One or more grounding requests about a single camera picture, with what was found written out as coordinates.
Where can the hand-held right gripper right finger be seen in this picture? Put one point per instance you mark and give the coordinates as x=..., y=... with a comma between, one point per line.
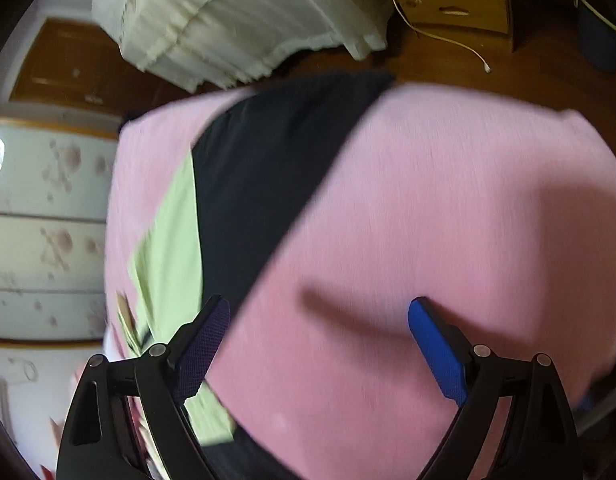
x=435, y=355

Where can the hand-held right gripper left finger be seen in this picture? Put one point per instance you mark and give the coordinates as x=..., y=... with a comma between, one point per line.
x=207, y=345

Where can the black and green garment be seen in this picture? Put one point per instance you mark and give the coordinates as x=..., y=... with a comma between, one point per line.
x=268, y=175

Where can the pink bed blanket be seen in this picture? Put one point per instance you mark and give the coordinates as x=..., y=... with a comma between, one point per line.
x=438, y=210

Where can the floral panel wardrobe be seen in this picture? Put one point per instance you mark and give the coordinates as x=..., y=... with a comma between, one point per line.
x=37, y=210

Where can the wooden door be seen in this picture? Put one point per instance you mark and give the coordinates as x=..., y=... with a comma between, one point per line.
x=52, y=60

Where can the cream lace-covered furniture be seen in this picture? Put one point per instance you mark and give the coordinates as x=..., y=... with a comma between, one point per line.
x=227, y=15

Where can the wooden drawer cabinet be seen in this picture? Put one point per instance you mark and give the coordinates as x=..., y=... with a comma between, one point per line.
x=453, y=10

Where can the dark blue bin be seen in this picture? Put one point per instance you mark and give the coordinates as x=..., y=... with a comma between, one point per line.
x=600, y=40

